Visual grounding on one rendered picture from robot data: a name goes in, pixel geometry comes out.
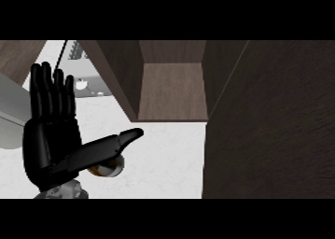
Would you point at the pale grey angular fixture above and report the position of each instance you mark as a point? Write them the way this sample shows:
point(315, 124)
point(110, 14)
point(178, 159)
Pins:
point(92, 77)

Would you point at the thin black rod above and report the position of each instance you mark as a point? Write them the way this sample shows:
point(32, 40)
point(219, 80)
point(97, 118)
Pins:
point(61, 53)

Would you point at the open brown wooden cabinet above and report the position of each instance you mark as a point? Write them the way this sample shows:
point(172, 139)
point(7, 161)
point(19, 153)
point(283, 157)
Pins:
point(172, 93)

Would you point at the pale grey rounded appliance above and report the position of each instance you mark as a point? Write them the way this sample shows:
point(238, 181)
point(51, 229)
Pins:
point(7, 121)

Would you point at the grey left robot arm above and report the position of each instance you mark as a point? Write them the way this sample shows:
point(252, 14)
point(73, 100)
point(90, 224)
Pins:
point(64, 192)

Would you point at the brown wooden panel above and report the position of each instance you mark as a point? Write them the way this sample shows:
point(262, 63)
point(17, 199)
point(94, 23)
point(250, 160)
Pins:
point(11, 57)

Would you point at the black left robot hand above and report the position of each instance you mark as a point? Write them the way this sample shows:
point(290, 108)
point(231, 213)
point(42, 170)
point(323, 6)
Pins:
point(53, 140)

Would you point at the dark brown cabinet door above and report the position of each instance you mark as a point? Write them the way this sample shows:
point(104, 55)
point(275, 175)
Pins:
point(275, 124)

